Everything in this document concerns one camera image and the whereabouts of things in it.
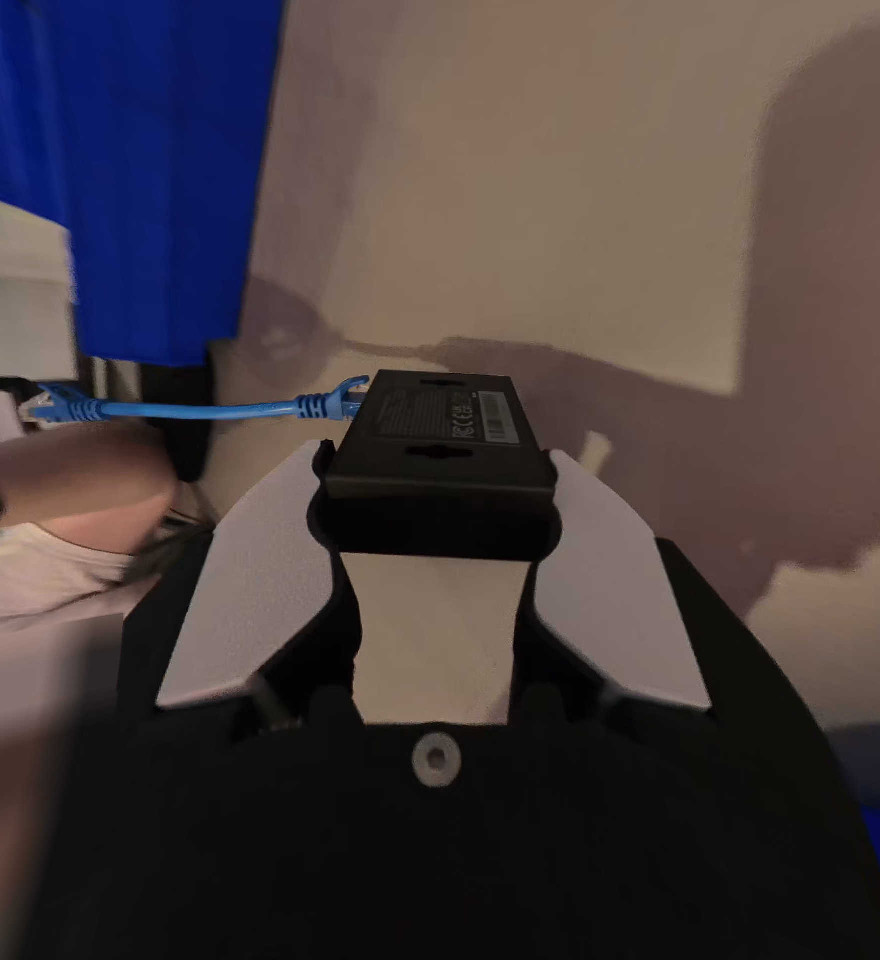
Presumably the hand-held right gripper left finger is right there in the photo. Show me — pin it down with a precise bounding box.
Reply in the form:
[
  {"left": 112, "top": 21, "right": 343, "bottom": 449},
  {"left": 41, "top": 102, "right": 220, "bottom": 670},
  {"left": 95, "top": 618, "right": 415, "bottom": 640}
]
[{"left": 155, "top": 440, "right": 363, "bottom": 721}]

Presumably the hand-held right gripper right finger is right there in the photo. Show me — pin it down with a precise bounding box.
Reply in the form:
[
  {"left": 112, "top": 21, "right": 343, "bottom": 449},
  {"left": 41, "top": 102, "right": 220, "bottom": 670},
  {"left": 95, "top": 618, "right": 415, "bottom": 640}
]
[{"left": 515, "top": 447, "right": 714, "bottom": 721}]

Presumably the blue ethernet cable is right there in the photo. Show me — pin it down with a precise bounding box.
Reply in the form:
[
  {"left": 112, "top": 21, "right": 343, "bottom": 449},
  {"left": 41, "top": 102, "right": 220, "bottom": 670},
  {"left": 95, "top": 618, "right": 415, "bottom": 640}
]
[{"left": 20, "top": 375, "right": 370, "bottom": 429}]

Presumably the black network switch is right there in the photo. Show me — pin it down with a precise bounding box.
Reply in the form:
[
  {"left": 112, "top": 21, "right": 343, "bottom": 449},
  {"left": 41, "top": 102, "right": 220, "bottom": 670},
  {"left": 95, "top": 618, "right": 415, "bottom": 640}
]
[{"left": 313, "top": 371, "right": 561, "bottom": 564}]

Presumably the person's left forearm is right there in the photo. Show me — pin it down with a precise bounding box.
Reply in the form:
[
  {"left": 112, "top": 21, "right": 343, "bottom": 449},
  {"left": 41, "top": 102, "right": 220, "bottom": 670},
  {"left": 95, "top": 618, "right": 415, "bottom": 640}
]
[{"left": 0, "top": 428, "right": 183, "bottom": 549}]

